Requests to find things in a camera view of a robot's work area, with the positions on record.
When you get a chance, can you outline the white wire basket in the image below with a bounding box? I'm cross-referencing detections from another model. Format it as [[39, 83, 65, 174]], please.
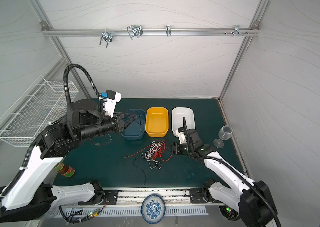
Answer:
[[0, 75, 67, 147]]

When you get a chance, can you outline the blue plastic bin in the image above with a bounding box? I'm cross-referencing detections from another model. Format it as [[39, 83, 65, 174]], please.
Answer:
[[122, 109, 146, 141]]

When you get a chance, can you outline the blue white patterned plate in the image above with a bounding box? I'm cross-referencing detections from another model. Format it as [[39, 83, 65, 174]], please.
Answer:
[[141, 194, 166, 225]]

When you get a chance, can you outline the yellow plastic bin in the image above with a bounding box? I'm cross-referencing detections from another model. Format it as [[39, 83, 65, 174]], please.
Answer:
[[145, 107, 169, 138]]

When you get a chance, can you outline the white cable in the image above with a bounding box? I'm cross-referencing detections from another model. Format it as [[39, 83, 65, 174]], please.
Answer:
[[141, 141, 165, 170]]

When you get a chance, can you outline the clear measuring cup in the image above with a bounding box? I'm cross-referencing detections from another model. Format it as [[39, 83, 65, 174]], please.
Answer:
[[218, 125, 233, 141]]

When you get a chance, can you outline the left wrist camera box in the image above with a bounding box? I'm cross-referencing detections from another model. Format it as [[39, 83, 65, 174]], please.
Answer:
[[98, 90, 122, 118]]

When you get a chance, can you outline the black cable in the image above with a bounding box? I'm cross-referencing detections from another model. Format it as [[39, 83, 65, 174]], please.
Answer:
[[125, 110, 146, 134], [132, 146, 160, 185]]

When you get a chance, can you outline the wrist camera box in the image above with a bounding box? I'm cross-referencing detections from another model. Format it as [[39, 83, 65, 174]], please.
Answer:
[[98, 90, 122, 118], [177, 127, 187, 144]]

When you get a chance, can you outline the red cable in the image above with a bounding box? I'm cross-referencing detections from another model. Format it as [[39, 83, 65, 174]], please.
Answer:
[[124, 140, 172, 163]]

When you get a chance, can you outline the white plastic bin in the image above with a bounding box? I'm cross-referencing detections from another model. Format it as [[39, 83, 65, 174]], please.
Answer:
[[171, 107, 196, 137]]

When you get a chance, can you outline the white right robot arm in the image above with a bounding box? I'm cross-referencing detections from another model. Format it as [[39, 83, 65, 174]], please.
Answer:
[[171, 127, 281, 227]]

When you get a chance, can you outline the clear plastic lid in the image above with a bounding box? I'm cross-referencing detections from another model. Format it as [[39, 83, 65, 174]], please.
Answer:
[[213, 139, 224, 148]]

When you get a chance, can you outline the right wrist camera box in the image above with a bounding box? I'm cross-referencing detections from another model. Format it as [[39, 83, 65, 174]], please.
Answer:
[[177, 127, 187, 144]]

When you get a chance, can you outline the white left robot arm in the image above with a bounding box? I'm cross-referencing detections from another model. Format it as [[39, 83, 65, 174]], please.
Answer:
[[0, 63, 135, 223]]

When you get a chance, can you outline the metal crossbar rail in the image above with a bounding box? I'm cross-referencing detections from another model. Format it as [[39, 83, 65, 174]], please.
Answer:
[[42, 27, 261, 37]]

